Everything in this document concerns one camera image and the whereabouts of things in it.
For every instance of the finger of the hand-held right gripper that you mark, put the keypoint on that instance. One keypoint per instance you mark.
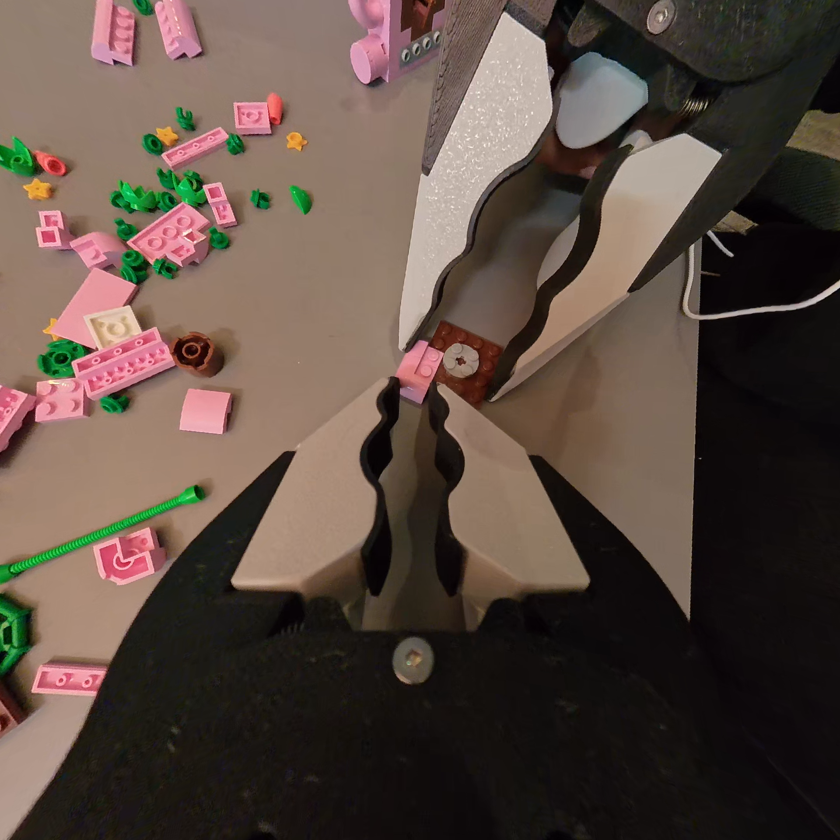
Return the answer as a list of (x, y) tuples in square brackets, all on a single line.
[(623, 216), (485, 118)]

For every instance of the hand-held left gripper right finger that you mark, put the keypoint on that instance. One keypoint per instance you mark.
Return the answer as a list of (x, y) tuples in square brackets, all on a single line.
[(518, 525)]

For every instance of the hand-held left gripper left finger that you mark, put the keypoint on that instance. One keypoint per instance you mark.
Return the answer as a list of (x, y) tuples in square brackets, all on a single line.
[(308, 525)]

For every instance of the small brown square plate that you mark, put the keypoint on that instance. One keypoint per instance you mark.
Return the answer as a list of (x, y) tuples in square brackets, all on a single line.
[(489, 380)]

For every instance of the grey round plate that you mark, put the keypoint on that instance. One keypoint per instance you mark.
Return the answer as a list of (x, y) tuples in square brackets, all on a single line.
[(459, 359)]

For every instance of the pink curved corner brick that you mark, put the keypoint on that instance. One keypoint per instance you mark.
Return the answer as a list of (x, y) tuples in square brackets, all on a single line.
[(417, 367)]

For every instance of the pink brick-built model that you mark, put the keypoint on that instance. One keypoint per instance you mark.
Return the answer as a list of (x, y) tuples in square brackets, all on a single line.
[(374, 46)]

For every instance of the pink curved slope tile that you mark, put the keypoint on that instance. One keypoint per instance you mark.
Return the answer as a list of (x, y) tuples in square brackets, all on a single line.
[(205, 412)]

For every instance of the orange star flower piece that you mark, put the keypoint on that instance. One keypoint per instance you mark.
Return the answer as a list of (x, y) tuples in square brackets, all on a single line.
[(50, 329), (167, 136), (296, 141), (38, 190)]

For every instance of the brown round brick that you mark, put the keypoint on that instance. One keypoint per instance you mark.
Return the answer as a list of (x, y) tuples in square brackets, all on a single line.
[(197, 358)]

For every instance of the smooth green leaf piece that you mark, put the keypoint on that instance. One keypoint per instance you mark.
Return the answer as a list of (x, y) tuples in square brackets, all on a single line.
[(300, 199)]

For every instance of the pink notched round-corner brick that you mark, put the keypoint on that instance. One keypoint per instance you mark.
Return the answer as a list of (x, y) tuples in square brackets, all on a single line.
[(108, 568)]

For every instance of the green flexible rod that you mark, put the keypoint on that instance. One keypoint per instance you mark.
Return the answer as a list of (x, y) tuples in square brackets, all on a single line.
[(98, 533)]

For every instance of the coral cone piece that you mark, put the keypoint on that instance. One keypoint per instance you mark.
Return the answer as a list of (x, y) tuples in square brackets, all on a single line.
[(275, 108)]

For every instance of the pink square hollow plate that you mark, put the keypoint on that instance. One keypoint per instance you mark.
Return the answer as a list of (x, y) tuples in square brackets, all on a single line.
[(251, 118)]

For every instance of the long pink hollow brick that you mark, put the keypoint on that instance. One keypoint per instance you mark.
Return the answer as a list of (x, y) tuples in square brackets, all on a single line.
[(121, 364)]

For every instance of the person's black clothing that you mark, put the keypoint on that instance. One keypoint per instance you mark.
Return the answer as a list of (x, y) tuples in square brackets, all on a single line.
[(768, 525)]

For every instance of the pink four-stud brick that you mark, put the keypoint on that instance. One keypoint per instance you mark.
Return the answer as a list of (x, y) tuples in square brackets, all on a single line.
[(62, 400)]

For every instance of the cream square plate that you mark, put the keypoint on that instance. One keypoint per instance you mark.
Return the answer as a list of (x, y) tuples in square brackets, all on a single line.
[(111, 328)]

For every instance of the small pink hollow brick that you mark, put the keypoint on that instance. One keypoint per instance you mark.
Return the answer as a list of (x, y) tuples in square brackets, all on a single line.
[(195, 249), (52, 229), (220, 205)]

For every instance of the pink narrow three-stud plate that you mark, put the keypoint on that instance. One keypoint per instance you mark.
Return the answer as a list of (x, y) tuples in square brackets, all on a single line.
[(65, 679), (197, 148)]

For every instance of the green round plate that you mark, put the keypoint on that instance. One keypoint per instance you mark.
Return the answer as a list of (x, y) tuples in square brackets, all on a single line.
[(59, 359)]

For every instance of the pink flat square tile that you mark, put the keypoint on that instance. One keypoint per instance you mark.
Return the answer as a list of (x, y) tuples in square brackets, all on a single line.
[(92, 302)]

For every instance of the green web wheel piece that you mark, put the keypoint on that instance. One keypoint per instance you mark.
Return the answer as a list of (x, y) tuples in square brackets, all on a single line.
[(13, 630)]

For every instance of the large pink hollow brick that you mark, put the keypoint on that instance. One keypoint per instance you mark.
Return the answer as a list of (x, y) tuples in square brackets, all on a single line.
[(13, 417)]

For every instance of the pink ridged brick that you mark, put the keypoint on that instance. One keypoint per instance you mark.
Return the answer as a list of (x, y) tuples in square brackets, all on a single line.
[(177, 29), (111, 33)]

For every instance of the pink plate with round holes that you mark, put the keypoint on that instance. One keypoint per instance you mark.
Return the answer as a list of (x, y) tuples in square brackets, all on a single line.
[(164, 233)]

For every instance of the pink rounded brick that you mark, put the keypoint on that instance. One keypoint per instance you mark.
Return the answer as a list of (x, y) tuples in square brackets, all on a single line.
[(98, 249)]

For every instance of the scattered small green pieces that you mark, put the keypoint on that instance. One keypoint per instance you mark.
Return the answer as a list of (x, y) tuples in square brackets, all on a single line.
[(138, 197)]

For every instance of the coral round piece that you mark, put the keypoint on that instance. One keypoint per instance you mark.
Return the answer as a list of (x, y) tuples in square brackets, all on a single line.
[(52, 164)]

